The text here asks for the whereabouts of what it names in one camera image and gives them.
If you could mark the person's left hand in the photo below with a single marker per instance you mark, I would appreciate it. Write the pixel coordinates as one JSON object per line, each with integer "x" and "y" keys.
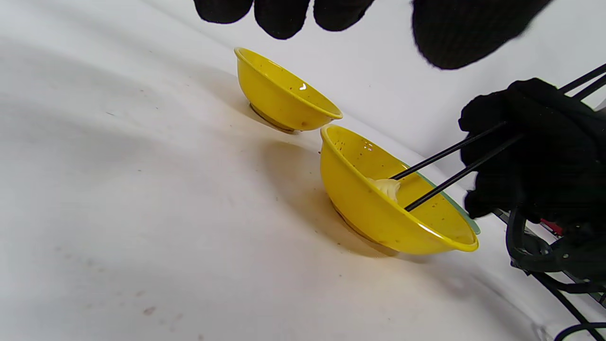
{"x": 454, "y": 28}

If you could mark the black chopstick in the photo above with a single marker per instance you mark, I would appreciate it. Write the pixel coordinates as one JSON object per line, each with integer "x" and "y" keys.
{"x": 450, "y": 183}
{"x": 445, "y": 152}

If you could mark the person's right hand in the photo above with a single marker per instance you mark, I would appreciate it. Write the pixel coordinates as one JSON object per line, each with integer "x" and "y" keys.
{"x": 554, "y": 161}

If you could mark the white tablecloth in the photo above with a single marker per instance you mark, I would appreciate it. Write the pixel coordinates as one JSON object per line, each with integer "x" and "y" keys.
{"x": 142, "y": 199}

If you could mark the yellow bowl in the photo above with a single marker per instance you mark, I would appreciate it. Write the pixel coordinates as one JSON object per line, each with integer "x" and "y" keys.
{"x": 279, "y": 94}
{"x": 374, "y": 213}

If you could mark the green plate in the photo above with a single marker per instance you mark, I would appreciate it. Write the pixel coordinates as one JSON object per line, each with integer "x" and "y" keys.
{"x": 461, "y": 210}

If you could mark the white dumpling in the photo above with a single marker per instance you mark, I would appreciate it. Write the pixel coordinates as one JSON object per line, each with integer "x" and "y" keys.
{"x": 386, "y": 187}

